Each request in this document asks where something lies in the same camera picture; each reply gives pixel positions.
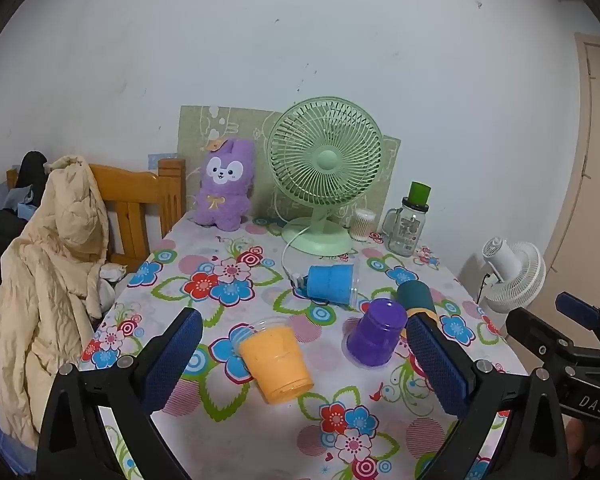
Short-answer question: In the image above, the dark teal cup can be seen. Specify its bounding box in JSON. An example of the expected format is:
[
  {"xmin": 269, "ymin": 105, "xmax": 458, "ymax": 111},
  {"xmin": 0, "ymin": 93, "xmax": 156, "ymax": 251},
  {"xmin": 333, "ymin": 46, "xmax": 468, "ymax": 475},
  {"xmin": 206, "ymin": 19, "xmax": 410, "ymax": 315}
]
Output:
[{"xmin": 396, "ymin": 281, "xmax": 440, "ymax": 341}]

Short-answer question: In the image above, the white floor fan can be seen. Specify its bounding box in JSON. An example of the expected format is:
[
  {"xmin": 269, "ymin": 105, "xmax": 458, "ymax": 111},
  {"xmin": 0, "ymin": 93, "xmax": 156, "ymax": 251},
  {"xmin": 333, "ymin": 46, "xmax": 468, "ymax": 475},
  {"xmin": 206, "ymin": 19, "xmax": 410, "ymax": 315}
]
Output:
[{"xmin": 482, "ymin": 236, "xmax": 546, "ymax": 314}]

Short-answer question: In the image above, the orange cup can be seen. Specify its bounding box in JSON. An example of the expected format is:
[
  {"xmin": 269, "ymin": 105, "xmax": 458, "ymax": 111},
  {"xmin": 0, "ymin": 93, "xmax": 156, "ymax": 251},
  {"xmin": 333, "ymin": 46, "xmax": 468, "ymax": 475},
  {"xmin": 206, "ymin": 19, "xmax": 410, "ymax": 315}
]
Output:
[{"xmin": 234, "ymin": 318, "xmax": 314, "ymax": 404}]

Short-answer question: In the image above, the green desk fan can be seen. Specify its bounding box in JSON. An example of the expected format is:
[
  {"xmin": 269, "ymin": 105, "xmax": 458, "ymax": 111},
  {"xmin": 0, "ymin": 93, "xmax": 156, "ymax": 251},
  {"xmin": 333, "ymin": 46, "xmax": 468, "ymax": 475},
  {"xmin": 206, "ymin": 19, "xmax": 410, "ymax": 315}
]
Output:
[{"xmin": 266, "ymin": 96, "xmax": 384, "ymax": 257}]

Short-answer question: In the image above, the cotton swab jar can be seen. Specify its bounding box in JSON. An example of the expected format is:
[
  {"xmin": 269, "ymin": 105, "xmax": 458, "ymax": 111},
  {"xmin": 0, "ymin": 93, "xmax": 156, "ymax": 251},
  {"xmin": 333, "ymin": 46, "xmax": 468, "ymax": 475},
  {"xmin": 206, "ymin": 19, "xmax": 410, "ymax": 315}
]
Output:
[{"xmin": 349, "ymin": 208, "xmax": 376, "ymax": 240}]

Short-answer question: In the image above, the wooden chair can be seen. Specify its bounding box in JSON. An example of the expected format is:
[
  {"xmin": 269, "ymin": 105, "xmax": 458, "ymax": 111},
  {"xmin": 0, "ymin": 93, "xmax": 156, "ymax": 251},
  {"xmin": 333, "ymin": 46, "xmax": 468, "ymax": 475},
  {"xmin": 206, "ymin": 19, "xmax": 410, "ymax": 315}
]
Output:
[{"xmin": 1, "ymin": 156, "xmax": 185, "ymax": 290}]

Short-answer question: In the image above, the beige padded jacket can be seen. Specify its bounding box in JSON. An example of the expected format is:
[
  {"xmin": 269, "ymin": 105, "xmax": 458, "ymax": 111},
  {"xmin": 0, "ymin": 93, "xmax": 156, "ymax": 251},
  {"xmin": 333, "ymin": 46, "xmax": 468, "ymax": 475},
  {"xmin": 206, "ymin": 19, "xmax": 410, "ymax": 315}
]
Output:
[{"xmin": 0, "ymin": 156, "xmax": 109, "ymax": 448}]

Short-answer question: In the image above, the blue cup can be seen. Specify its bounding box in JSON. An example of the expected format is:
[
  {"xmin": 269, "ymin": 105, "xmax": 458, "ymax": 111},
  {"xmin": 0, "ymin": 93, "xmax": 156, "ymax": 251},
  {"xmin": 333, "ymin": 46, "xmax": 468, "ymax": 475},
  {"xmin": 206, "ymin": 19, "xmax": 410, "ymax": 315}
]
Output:
[{"xmin": 306, "ymin": 263, "xmax": 358, "ymax": 307}]

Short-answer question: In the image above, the purple cup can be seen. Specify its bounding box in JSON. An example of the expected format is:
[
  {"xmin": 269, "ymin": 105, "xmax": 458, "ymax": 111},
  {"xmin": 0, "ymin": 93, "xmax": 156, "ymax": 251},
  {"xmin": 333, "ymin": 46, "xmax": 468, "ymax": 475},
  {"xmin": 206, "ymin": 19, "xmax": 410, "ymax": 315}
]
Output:
[{"xmin": 346, "ymin": 298, "xmax": 407, "ymax": 367}]

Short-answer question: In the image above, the floral tablecloth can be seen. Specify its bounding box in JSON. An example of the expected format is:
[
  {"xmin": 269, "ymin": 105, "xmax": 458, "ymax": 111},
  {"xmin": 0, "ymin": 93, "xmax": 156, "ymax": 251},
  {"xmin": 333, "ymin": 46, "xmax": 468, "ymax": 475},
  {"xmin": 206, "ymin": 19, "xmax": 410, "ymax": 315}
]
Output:
[{"xmin": 80, "ymin": 217, "xmax": 522, "ymax": 479}]

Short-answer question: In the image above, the black clothing pile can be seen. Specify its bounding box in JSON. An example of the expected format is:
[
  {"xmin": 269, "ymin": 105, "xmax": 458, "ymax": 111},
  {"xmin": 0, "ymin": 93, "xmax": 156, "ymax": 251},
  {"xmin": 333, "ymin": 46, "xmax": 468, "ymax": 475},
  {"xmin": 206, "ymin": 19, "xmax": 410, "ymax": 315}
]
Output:
[{"xmin": 0, "ymin": 151, "xmax": 48, "ymax": 258}]

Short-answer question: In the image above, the glass mason jar mug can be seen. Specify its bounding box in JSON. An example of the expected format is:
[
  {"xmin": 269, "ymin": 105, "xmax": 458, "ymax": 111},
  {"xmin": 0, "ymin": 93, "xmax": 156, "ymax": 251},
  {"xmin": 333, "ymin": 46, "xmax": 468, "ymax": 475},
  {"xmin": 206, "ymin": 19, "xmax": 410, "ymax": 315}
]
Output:
[{"xmin": 382, "ymin": 181, "xmax": 431, "ymax": 257}]

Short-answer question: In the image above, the beige door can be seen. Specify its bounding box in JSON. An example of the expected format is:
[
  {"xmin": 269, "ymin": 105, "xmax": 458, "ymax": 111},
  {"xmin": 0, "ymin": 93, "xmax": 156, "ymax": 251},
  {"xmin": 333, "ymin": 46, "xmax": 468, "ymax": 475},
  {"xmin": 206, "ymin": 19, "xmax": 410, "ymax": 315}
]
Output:
[{"xmin": 507, "ymin": 32, "xmax": 600, "ymax": 376}]

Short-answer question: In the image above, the purple plush bunny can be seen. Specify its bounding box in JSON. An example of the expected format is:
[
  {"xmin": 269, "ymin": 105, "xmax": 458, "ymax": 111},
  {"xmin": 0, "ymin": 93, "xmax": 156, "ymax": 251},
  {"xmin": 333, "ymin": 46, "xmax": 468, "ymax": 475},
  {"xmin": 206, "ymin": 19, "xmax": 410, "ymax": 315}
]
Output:
[{"xmin": 194, "ymin": 138, "xmax": 256, "ymax": 232}]

